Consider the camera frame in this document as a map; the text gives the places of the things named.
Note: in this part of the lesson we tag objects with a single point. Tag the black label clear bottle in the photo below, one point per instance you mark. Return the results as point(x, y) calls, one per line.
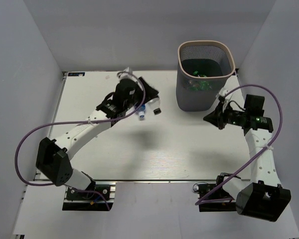
point(154, 105)

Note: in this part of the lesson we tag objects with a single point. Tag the blue label clear bottle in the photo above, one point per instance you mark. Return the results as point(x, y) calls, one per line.
point(141, 112)

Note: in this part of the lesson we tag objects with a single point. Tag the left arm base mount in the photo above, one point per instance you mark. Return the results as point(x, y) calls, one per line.
point(101, 200)

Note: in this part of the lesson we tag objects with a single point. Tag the blue corner label sticker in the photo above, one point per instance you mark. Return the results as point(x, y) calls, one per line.
point(76, 74)

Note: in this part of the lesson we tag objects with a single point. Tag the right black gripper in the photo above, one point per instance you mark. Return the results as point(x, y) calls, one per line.
point(217, 117)

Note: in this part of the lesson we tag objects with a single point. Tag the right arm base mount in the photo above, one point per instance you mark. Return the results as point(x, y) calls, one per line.
point(227, 204)

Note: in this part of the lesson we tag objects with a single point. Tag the grey mesh waste bin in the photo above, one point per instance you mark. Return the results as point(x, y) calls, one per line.
point(209, 57)

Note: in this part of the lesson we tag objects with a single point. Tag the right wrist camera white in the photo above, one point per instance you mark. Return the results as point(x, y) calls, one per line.
point(221, 95)

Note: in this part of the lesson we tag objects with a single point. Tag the green plastic bottle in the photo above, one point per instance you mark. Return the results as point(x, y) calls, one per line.
point(198, 74)
point(200, 86)

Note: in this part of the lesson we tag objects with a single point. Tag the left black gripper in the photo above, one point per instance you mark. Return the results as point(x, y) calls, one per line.
point(151, 92)

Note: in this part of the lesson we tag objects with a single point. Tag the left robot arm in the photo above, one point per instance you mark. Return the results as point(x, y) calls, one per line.
point(54, 155)

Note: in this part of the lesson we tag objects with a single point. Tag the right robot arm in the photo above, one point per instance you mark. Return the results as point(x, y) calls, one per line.
point(263, 197)

